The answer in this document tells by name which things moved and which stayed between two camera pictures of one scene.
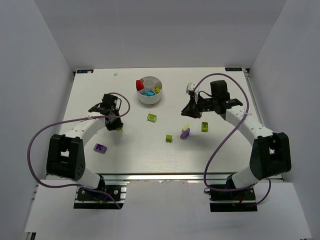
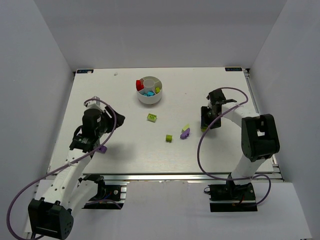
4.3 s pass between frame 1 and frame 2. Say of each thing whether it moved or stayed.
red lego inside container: stayed
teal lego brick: stayed
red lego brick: stayed
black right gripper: moved
